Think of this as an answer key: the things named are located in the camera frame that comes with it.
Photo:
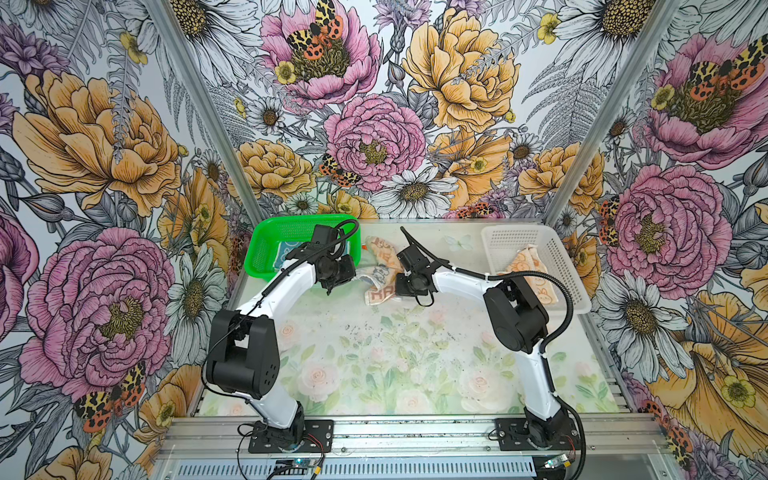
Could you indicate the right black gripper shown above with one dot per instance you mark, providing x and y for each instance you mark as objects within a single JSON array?
[{"x": 401, "y": 288}]

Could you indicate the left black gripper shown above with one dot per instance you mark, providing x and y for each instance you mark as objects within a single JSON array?
[{"x": 349, "y": 272}]

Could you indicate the striped rabbit text towel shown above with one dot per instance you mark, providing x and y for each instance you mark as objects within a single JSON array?
[{"x": 378, "y": 269}]

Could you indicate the blue bunny pattern towel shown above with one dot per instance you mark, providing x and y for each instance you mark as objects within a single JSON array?
[{"x": 284, "y": 249}]

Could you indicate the green plastic basket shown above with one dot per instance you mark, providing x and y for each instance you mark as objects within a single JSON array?
[{"x": 273, "y": 238}]

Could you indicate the white plastic basket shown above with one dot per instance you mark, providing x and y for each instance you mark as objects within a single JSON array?
[{"x": 502, "y": 242}]

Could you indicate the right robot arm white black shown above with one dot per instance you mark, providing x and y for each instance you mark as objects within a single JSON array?
[{"x": 518, "y": 319}]

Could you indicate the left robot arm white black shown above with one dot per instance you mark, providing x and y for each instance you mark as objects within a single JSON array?
[{"x": 243, "y": 359}]

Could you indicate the orange pink patterned towel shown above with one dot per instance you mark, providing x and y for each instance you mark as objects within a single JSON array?
[{"x": 528, "y": 259}]

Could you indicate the small green circuit board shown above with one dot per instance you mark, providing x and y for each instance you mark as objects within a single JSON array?
[{"x": 556, "y": 462}]

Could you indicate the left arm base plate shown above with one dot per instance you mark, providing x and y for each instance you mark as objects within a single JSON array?
[{"x": 314, "y": 436}]

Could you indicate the left aluminium corner post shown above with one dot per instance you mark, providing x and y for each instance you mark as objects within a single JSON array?
[{"x": 184, "y": 61}]

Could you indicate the aluminium corner post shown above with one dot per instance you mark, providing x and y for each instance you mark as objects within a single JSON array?
[
  {"x": 659, "y": 20},
  {"x": 184, "y": 61}
]

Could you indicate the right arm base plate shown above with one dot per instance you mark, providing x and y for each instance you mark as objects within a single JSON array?
[{"x": 523, "y": 434}]

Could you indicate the right aluminium corner post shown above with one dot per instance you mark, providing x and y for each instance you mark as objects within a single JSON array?
[{"x": 659, "y": 20}]

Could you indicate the aluminium front rail frame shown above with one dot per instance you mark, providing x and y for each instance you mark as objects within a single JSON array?
[{"x": 613, "y": 446}]

